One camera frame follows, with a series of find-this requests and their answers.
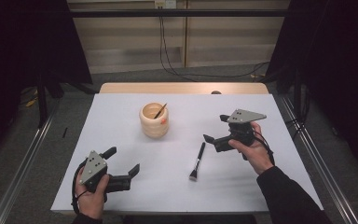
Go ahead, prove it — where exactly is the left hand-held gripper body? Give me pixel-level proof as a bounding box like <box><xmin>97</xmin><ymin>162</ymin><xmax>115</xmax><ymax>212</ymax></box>
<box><xmin>79</xmin><ymin>150</ymin><xmax>131</xmax><ymax>194</ymax></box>

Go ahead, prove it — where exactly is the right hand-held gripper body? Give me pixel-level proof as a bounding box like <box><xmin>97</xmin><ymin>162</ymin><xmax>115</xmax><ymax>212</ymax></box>
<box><xmin>212</xmin><ymin>108</ymin><xmax>268</xmax><ymax>153</ymax></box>

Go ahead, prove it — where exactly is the black makeup brush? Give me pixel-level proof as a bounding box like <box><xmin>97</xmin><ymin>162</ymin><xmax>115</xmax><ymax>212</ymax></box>
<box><xmin>188</xmin><ymin>141</ymin><xmax>206</xmax><ymax>182</ymax></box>

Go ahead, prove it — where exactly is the cream ribbed ceramic cup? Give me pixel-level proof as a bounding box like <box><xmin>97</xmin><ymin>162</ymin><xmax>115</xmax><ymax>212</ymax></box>
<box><xmin>139</xmin><ymin>102</ymin><xmax>170</xmax><ymax>140</ymax></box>

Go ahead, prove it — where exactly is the black pencil with orange end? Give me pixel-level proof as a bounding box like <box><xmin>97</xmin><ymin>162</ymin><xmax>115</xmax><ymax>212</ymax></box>
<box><xmin>153</xmin><ymin>103</ymin><xmax>168</xmax><ymax>119</ymax></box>

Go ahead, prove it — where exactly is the person's left hand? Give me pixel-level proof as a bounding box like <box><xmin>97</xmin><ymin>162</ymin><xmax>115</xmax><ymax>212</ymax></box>
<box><xmin>75</xmin><ymin>169</ymin><xmax>110</xmax><ymax>219</ymax></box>

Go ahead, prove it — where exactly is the person's right hand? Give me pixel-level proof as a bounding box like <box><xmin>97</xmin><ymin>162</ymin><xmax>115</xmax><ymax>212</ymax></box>
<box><xmin>228</xmin><ymin>121</ymin><xmax>275</xmax><ymax>175</ymax></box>

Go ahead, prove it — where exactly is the white table sheet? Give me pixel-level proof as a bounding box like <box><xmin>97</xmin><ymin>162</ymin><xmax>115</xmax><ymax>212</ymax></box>
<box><xmin>49</xmin><ymin>92</ymin><xmax>324</xmax><ymax>215</ymax></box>

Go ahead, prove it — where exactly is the black curtain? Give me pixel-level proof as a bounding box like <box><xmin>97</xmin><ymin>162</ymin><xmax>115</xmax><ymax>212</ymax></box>
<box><xmin>265</xmin><ymin>0</ymin><xmax>358</xmax><ymax>171</ymax></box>
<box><xmin>0</xmin><ymin>0</ymin><xmax>93</xmax><ymax>166</ymax></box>

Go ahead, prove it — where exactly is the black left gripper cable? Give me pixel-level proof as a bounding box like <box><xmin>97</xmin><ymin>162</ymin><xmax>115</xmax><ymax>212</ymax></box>
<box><xmin>71</xmin><ymin>158</ymin><xmax>90</xmax><ymax>216</ymax></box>

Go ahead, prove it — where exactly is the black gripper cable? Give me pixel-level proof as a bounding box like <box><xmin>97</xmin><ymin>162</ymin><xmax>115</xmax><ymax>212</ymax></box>
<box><xmin>253</xmin><ymin>130</ymin><xmax>276</xmax><ymax>166</ymax></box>
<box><xmin>71</xmin><ymin>158</ymin><xmax>90</xmax><ymax>216</ymax></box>

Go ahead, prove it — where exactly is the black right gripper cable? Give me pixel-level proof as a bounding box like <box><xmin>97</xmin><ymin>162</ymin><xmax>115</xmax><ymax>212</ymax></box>
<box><xmin>253</xmin><ymin>130</ymin><xmax>276</xmax><ymax>166</ymax></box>

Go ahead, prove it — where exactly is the black stand post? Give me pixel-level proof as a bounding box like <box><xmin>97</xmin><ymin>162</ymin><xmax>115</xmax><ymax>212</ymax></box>
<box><xmin>293</xmin><ymin>68</ymin><xmax>302</xmax><ymax>119</ymax></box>
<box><xmin>36</xmin><ymin>74</ymin><xmax>49</xmax><ymax>129</ymax></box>

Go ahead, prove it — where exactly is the aluminium floor rail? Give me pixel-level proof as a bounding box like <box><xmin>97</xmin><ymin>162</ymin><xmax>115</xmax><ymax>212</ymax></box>
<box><xmin>0</xmin><ymin>102</ymin><xmax>60</xmax><ymax>224</ymax></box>
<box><xmin>279</xmin><ymin>94</ymin><xmax>358</xmax><ymax>224</ymax></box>

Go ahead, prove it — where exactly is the wooden wall strip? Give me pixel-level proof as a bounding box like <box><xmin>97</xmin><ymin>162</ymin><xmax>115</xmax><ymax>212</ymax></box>
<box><xmin>182</xmin><ymin>0</ymin><xmax>189</xmax><ymax>68</ymax></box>

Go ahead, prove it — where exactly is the black hanging cable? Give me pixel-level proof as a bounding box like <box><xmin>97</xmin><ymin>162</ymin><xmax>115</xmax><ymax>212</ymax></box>
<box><xmin>158</xmin><ymin>16</ymin><xmax>271</xmax><ymax>79</ymax></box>
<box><xmin>161</xmin><ymin>16</ymin><xmax>199</xmax><ymax>82</ymax></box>

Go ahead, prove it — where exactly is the black horizontal frame bar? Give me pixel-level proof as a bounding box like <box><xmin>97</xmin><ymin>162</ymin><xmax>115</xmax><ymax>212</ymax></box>
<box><xmin>69</xmin><ymin>8</ymin><xmax>290</xmax><ymax>18</ymax></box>

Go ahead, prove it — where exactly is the white wall socket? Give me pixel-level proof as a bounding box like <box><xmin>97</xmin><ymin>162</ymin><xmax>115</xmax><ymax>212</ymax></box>
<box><xmin>154</xmin><ymin>0</ymin><xmax>177</xmax><ymax>9</ymax></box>

